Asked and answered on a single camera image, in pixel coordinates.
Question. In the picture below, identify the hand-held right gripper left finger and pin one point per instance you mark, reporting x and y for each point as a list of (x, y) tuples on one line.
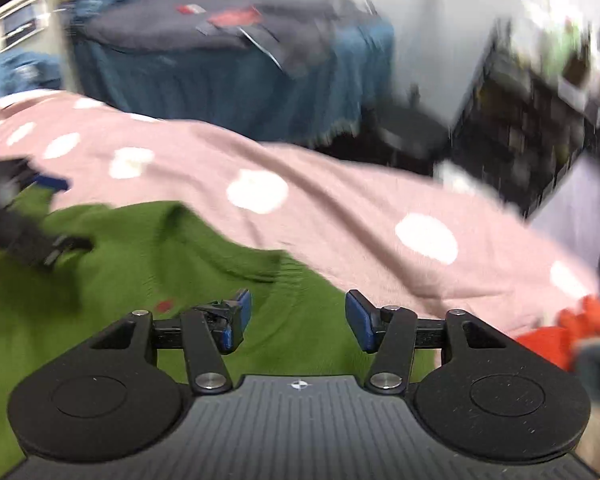
[(243, 310)]

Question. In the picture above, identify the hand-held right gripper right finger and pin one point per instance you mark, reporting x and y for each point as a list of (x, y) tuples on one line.
[(357, 321)]

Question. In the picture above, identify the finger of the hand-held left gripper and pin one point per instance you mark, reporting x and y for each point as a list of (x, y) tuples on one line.
[(50, 181), (30, 245)]

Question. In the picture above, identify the green knit sweater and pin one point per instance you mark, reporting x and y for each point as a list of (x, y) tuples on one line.
[(130, 260)]

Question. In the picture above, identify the metal clothes rack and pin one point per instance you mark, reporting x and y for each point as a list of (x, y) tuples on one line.
[(15, 5)]

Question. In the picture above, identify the pink polka dot blanket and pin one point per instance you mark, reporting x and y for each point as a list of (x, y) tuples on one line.
[(330, 220)]

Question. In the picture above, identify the blue denim cloth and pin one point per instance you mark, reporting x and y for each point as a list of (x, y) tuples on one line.
[(15, 75)]

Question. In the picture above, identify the dark grey garment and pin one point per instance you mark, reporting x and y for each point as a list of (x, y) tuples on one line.
[(155, 30)]

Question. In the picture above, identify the black stool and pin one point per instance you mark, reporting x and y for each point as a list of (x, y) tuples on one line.
[(410, 135)]

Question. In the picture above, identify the orange knit sweater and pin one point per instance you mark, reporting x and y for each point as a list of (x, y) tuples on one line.
[(570, 330)]

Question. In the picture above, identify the pale lilac cloth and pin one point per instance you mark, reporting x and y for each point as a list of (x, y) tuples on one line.
[(575, 205)]

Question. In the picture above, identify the black shelf unit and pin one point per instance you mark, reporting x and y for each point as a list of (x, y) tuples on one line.
[(515, 125)]

